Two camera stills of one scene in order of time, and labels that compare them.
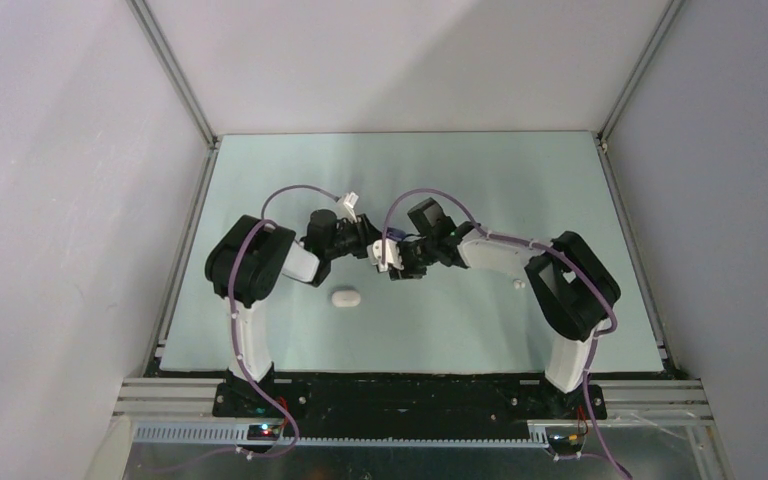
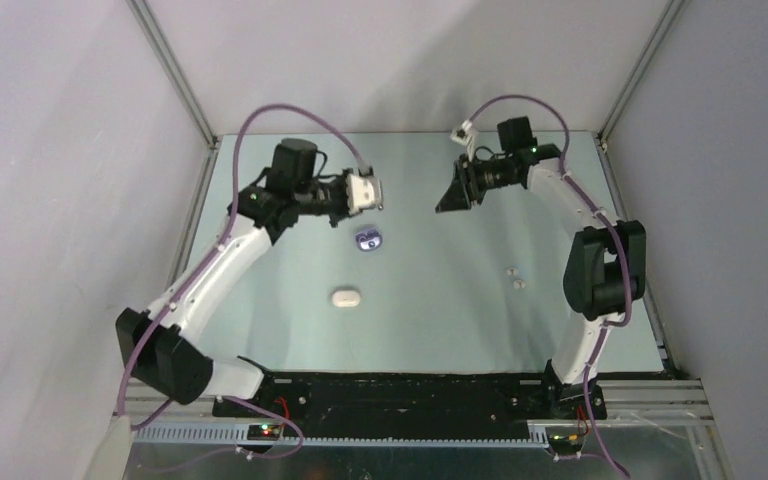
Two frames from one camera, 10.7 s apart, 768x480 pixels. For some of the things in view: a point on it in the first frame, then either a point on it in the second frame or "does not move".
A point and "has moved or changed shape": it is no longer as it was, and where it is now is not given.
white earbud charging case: (345, 298) does not move
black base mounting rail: (406, 401) does not move
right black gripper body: (416, 256) -> (487, 175)
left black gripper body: (351, 240) -> (332, 201)
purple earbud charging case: (394, 234) has moved or changed shape
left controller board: (263, 432) does not move
